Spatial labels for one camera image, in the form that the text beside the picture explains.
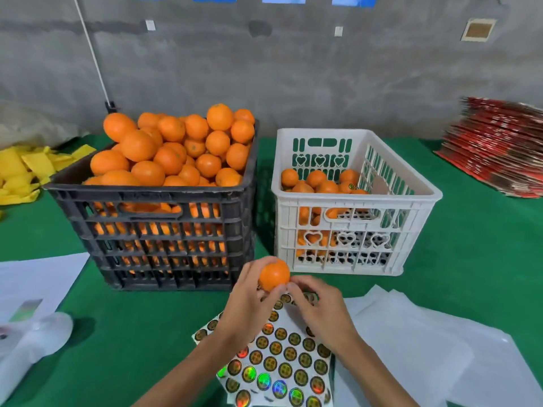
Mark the person's left hand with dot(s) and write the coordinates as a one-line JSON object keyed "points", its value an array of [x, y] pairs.
{"points": [[242, 309]]}

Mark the pile of oranges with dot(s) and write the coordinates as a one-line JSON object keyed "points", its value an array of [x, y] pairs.
{"points": [[136, 146]]}

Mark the holographic sticker sheet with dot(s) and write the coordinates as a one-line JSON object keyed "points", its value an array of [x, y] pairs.
{"points": [[280, 368]]}

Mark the green felt table cover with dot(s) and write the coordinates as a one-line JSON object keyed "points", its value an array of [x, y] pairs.
{"points": [[136, 335]]}

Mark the pile of yellow bags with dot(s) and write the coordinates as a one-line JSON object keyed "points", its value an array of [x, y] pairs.
{"points": [[25, 169]]}

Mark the white backing sheet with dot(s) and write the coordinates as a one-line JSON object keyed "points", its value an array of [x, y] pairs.
{"points": [[509, 373], [407, 343]]}

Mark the beige woven sack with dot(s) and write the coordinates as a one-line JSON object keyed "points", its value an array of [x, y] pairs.
{"points": [[34, 127]]}

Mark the single orange fruit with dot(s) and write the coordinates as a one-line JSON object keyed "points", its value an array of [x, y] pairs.
{"points": [[275, 275]]}

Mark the white plastic crate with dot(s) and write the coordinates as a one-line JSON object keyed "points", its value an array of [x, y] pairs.
{"points": [[322, 133]]}

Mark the white printed paper sheet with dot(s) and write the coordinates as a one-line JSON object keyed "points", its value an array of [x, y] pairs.
{"points": [[42, 279]]}

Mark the person's left forearm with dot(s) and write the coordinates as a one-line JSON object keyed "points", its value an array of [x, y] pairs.
{"points": [[191, 373]]}

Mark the person's right hand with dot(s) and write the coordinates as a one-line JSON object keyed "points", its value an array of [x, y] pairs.
{"points": [[327, 318]]}

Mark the person's right forearm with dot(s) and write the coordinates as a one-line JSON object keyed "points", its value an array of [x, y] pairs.
{"points": [[378, 377]]}

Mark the stack of red cardboard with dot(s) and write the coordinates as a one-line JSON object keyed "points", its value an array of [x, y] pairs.
{"points": [[496, 148]]}

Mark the heap of labelled oranges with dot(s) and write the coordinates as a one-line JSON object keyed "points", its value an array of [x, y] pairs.
{"points": [[316, 178]]}

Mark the beige wall plate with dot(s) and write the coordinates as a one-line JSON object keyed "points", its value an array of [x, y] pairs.
{"points": [[478, 29]]}

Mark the black plastic crate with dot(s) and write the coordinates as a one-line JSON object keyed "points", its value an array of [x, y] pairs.
{"points": [[237, 186]]}

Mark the small white wall square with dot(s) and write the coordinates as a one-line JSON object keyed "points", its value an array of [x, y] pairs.
{"points": [[150, 25], [338, 31]]}

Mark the white pole with black base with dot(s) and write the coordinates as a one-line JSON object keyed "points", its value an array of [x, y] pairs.
{"points": [[92, 51]]}

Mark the white handheld controller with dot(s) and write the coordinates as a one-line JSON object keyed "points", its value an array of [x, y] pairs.
{"points": [[42, 335]]}

